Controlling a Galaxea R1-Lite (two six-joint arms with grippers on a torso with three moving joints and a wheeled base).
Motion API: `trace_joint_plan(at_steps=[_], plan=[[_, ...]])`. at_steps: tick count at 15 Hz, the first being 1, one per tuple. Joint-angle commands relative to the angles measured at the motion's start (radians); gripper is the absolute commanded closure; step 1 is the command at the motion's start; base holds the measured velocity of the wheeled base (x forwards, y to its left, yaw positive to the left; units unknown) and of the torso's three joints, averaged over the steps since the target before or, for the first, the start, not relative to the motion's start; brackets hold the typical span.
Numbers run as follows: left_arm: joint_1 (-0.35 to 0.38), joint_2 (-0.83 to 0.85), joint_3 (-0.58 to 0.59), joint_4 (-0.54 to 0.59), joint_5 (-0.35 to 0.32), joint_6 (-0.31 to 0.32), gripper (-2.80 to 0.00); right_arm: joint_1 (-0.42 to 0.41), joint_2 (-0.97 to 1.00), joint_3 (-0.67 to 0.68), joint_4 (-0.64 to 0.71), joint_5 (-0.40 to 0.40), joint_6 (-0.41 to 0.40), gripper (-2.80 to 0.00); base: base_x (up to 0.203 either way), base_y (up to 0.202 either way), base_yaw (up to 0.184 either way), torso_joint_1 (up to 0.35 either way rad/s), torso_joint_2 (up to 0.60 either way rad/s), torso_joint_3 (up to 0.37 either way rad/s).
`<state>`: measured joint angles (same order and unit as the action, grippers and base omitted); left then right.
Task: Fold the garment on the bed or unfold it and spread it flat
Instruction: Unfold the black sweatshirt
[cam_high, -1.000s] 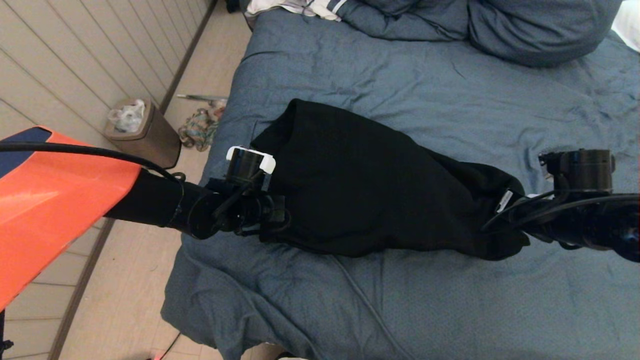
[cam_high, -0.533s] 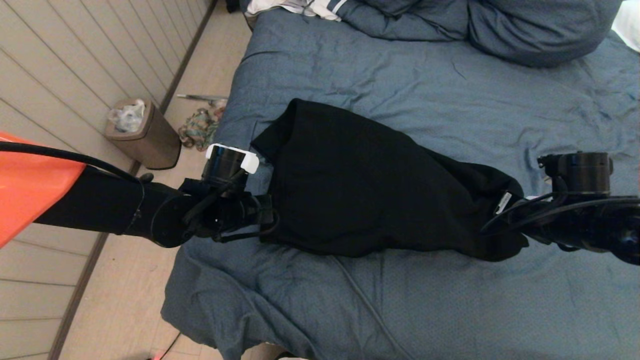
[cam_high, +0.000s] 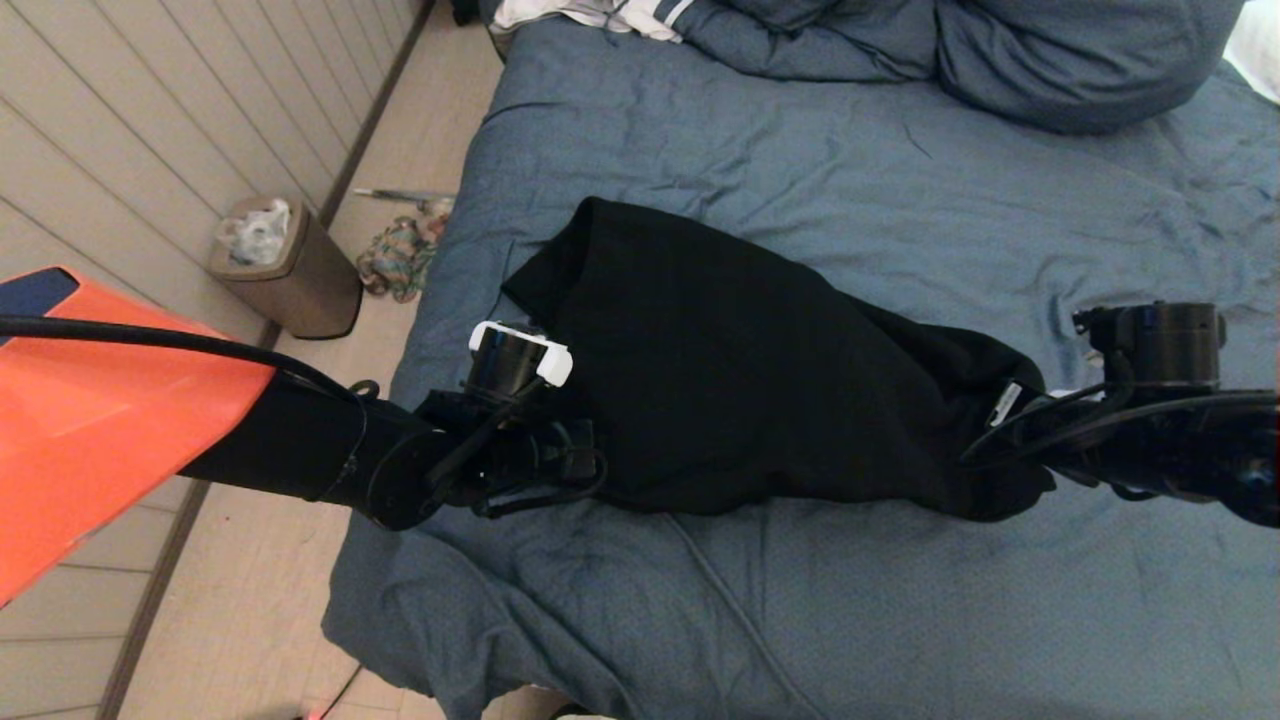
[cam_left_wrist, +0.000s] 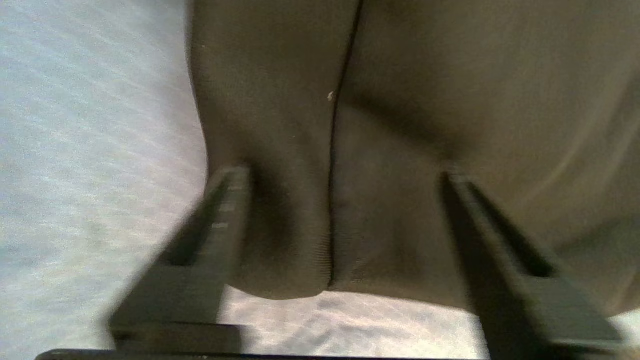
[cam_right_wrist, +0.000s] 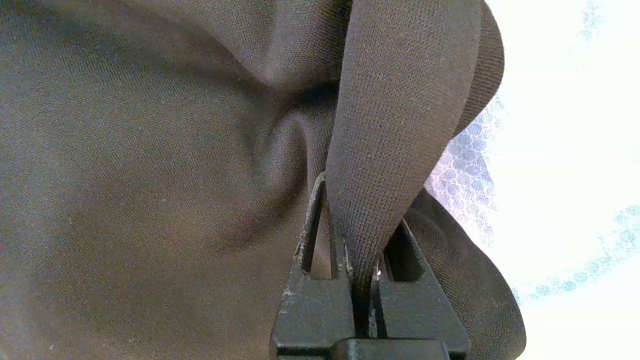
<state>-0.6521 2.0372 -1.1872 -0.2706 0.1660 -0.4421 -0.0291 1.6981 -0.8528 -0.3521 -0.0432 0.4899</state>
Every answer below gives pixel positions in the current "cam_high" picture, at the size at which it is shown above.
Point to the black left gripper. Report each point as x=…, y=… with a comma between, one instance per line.
x=570, y=460

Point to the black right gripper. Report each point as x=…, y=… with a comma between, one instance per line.
x=1025, y=420

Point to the black garment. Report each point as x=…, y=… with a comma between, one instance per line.
x=750, y=380

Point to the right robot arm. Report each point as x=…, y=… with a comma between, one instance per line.
x=1200, y=460

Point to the blue bed sheet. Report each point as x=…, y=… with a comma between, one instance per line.
x=1000, y=180

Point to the colourful rag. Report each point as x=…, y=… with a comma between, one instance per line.
x=395, y=260

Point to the thin stick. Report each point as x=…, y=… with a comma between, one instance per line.
x=400, y=193

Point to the brown trash bin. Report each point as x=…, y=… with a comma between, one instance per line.
x=300, y=290

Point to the blue pillow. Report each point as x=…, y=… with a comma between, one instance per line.
x=1080, y=60

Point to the clear plastic bin bag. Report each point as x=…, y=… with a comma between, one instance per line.
x=255, y=235

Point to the white pillow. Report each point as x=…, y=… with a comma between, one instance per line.
x=1260, y=50

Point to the crumpled blue duvet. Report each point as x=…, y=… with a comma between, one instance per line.
x=800, y=40

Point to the white striped garment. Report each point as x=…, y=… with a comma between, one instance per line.
x=600, y=15

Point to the dark object beside bed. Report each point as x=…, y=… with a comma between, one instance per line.
x=465, y=10

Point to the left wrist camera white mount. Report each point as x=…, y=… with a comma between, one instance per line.
x=505, y=365

